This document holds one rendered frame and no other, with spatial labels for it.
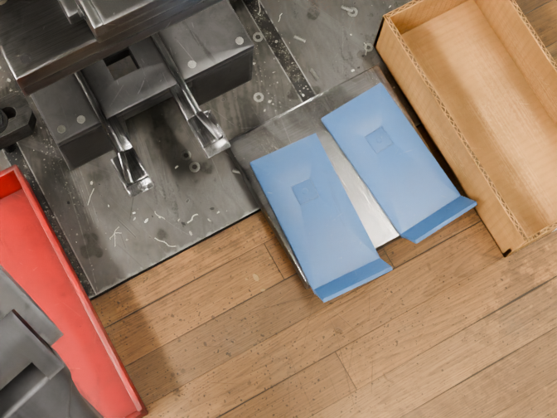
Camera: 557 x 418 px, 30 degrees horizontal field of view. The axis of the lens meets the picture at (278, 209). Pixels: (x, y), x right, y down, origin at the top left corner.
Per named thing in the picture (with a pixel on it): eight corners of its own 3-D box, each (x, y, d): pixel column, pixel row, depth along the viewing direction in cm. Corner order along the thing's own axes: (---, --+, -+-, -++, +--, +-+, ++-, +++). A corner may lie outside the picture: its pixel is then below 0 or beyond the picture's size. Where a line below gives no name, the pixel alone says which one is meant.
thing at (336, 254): (321, 308, 96) (324, 302, 93) (249, 163, 99) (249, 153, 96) (388, 275, 97) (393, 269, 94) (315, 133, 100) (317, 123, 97)
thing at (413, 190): (410, 250, 98) (416, 243, 95) (321, 119, 101) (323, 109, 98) (471, 211, 99) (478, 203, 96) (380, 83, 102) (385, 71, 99)
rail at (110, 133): (120, 161, 94) (117, 153, 91) (55, 41, 97) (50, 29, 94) (126, 158, 94) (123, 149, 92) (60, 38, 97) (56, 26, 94)
